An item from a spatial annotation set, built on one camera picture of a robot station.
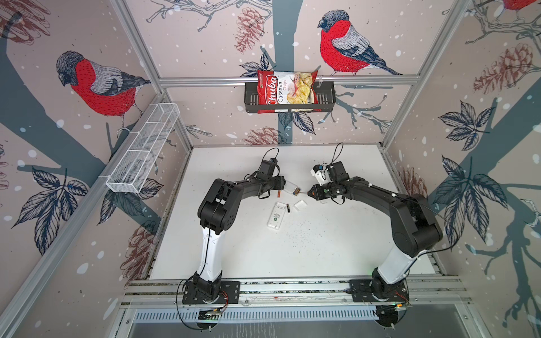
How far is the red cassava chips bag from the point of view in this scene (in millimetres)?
873

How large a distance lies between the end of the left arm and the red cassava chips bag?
0.81 ft

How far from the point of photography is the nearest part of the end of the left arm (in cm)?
80
